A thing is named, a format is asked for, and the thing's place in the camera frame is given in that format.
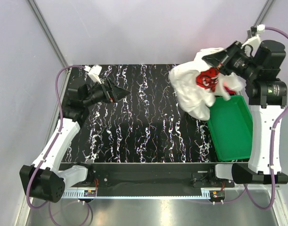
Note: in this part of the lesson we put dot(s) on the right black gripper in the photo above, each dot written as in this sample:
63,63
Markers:
223,58

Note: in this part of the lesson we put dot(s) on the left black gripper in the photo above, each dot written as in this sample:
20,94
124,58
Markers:
112,93

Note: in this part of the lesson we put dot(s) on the white t shirt red print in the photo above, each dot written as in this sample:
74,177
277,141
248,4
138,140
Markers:
196,85

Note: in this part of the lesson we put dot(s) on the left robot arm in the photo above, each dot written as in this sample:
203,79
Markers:
43,179

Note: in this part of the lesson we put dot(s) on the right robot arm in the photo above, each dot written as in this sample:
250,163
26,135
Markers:
267,99

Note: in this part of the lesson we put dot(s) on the green plastic bin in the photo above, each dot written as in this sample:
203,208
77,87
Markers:
231,129

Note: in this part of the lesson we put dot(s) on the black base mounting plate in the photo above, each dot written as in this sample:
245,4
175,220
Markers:
155,176

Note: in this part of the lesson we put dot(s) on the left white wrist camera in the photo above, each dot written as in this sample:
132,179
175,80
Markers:
94,72

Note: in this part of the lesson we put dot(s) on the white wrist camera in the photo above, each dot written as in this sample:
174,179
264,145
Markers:
94,72
254,39

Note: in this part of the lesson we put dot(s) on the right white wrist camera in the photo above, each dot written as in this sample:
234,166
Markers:
254,39

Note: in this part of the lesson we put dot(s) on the left aluminium frame post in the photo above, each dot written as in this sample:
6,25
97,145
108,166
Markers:
46,30

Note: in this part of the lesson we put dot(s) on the aluminium frame post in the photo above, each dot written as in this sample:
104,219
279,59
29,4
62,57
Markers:
46,30
264,12

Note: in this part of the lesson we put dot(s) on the right aluminium frame post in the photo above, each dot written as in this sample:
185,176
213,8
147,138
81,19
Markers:
264,12

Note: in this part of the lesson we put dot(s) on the white slotted cable duct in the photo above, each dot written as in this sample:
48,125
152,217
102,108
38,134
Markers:
137,194

